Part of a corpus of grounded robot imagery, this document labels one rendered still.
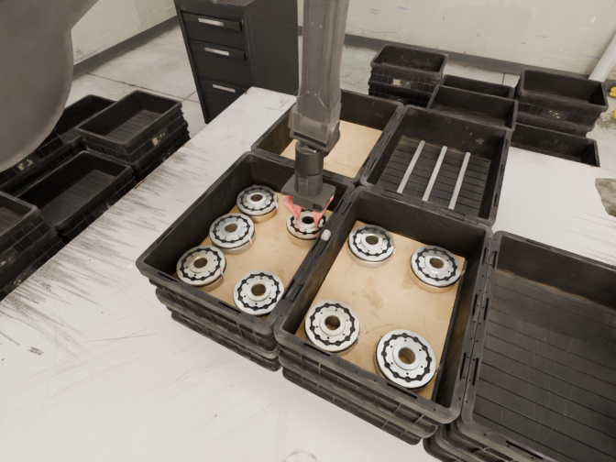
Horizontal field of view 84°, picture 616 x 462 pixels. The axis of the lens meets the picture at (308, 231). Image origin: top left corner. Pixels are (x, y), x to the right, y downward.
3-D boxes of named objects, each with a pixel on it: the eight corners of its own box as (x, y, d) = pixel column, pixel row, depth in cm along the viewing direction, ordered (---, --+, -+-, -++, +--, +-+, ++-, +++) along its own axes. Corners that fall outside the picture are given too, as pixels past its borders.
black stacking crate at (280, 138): (351, 218, 88) (357, 184, 79) (253, 183, 96) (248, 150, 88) (396, 137, 111) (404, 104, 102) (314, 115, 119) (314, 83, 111)
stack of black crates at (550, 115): (556, 151, 216) (603, 81, 181) (557, 180, 198) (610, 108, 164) (489, 136, 226) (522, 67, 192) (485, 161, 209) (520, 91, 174)
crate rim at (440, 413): (452, 428, 48) (458, 424, 46) (269, 338, 57) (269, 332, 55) (489, 235, 72) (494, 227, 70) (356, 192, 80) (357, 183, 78)
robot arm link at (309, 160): (290, 144, 63) (318, 151, 62) (304, 127, 68) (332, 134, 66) (290, 174, 68) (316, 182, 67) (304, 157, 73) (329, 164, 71)
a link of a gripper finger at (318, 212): (304, 210, 82) (304, 178, 76) (332, 219, 80) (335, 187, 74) (291, 227, 78) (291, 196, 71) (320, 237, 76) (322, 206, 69)
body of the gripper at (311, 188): (293, 180, 77) (293, 151, 72) (335, 193, 74) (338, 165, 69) (280, 196, 73) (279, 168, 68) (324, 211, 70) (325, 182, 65)
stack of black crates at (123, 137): (159, 217, 179) (123, 145, 144) (115, 201, 187) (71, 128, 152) (203, 172, 202) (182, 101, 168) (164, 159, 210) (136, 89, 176)
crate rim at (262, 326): (269, 338, 57) (268, 332, 55) (135, 271, 66) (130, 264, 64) (356, 191, 80) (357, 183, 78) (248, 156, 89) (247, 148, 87)
